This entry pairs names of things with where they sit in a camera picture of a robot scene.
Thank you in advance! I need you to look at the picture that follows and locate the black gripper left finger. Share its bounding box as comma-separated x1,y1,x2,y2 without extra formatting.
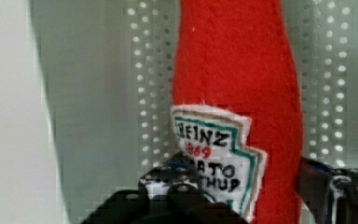
81,153,248,224

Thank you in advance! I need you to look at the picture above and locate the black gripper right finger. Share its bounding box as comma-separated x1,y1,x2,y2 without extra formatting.
297,158,358,224

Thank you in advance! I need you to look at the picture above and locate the red felt ketchup bottle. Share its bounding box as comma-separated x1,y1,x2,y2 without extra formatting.
171,0,303,224

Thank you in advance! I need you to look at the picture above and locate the pale green oval strainer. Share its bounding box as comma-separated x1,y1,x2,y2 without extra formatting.
28,0,358,224

